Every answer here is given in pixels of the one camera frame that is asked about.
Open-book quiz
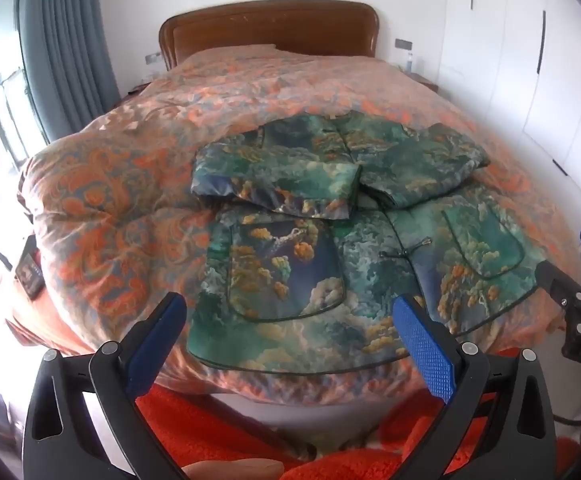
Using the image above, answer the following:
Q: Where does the blue-grey curtain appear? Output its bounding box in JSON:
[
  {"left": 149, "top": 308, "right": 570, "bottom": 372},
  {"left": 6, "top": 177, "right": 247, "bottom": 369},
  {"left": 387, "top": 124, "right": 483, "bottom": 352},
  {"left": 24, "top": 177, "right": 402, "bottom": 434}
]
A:
[{"left": 16, "top": 0, "right": 121, "bottom": 143}]

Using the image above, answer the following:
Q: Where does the dark patterned flat object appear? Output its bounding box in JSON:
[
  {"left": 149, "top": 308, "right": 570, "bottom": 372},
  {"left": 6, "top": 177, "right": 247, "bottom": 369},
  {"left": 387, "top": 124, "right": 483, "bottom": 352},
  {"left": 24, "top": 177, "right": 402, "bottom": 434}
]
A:
[{"left": 14, "top": 255, "right": 46, "bottom": 298}]

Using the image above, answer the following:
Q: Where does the orange fuzzy garment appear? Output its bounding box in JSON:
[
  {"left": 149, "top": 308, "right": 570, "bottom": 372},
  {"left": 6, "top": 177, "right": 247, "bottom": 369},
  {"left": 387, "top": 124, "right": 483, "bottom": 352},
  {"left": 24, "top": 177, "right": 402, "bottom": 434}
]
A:
[{"left": 133, "top": 345, "right": 581, "bottom": 480}]

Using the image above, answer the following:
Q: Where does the green printed padded jacket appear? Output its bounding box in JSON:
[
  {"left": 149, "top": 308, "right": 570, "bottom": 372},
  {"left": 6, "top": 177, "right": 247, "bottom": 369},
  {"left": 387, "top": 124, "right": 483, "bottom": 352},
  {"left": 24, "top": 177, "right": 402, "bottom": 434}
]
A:
[{"left": 186, "top": 110, "right": 551, "bottom": 375}]

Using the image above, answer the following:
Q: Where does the orange floral quilt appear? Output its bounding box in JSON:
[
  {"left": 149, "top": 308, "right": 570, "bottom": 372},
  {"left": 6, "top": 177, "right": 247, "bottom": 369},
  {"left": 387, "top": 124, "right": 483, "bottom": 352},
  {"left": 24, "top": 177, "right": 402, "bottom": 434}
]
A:
[{"left": 18, "top": 45, "right": 581, "bottom": 406}]

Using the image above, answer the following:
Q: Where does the wooden bed headboard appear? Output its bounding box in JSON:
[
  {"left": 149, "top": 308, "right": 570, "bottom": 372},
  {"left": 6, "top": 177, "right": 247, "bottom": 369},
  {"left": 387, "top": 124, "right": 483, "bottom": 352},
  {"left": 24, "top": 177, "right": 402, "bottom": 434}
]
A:
[{"left": 159, "top": 0, "right": 380, "bottom": 70}]

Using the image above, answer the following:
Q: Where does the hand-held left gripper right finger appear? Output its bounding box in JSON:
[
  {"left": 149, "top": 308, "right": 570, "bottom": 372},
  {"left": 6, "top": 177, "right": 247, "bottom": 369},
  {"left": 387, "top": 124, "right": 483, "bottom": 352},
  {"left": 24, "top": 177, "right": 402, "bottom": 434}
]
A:
[{"left": 391, "top": 293, "right": 558, "bottom": 480}]

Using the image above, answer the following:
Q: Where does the person's left hand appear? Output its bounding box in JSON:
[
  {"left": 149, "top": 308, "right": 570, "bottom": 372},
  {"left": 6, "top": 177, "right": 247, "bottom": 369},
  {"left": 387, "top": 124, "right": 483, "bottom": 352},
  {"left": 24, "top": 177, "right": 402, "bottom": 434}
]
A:
[{"left": 181, "top": 460, "right": 285, "bottom": 480}]

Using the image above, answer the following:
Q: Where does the black cable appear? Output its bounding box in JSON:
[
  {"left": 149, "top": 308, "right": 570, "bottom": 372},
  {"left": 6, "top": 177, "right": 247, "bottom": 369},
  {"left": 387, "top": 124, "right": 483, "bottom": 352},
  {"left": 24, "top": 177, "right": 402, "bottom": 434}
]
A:
[{"left": 553, "top": 406, "right": 581, "bottom": 428}]

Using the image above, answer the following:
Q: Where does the white built-in wardrobe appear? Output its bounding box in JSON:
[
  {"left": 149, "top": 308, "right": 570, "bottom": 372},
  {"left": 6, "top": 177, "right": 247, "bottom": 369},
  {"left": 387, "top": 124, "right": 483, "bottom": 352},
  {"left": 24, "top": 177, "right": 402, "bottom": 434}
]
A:
[{"left": 440, "top": 0, "right": 581, "bottom": 201}]

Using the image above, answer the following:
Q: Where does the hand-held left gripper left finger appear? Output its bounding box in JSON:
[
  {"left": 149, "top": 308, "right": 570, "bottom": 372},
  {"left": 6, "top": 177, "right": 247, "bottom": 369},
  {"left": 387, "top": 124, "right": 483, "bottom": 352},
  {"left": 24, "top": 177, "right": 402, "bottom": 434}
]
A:
[{"left": 22, "top": 291, "right": 191, "bottom": 480}]

